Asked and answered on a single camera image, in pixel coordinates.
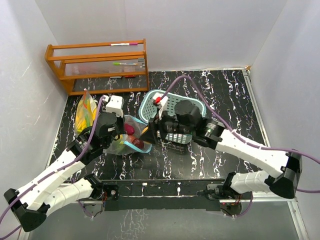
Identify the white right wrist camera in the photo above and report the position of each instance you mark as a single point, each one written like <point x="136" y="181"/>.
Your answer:
<point x="160" y="101"/>

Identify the green pen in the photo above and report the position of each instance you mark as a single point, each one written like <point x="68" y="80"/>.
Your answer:
<point x="125" y="64"/>

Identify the brown passion fruit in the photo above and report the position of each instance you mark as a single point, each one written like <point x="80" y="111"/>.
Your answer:
<point x="131" y="139"/>

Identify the small grey box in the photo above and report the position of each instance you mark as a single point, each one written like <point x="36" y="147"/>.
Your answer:
<point x="141" y="62"/>

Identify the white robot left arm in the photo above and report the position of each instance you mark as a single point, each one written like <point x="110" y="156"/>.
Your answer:
<point x="34" y="202"/>

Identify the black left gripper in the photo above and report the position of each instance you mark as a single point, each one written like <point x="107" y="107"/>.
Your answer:
<point x="121" y="119"/>

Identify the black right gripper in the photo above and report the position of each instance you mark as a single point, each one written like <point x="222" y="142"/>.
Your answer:
<point x="151" y="134"/>

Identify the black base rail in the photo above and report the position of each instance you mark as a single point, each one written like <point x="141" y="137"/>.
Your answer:
<point x="159" y="194"/>

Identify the orange green mango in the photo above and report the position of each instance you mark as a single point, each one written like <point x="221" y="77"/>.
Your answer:
<point x="119" y="143"/>

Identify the dark purple passion fruit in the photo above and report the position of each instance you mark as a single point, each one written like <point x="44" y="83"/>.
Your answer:
<point x="138" y="143"/>

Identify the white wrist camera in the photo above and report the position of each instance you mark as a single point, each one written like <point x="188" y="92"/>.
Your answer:
<point x="160" y="101"/>
<point x="114" y="104"/>

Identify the pink dragon fruit piece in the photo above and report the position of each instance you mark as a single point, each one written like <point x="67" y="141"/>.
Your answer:
<point x="129" y="129"/>

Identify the clear bag orange zipper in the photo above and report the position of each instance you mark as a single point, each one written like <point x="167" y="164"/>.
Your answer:
<point x="86" y="115"/>

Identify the pink white pen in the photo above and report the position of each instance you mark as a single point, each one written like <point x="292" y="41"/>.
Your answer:
<point x="124" y="44"/>

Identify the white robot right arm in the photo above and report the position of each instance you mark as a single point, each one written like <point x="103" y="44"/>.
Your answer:
<point x="279" y="171"/>

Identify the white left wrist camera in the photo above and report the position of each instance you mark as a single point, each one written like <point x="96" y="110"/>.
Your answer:
<point x="114" y="104"/>

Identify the yellow banana bunch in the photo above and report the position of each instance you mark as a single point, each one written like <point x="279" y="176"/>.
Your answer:
<point x="85" y="117"/>

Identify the orange wooden shelf rack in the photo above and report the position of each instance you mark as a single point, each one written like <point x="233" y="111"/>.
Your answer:
<point x="76" y="64"/>

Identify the clear bag blue zipper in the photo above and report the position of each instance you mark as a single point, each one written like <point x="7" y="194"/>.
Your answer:
<point x="130" y="148"/>

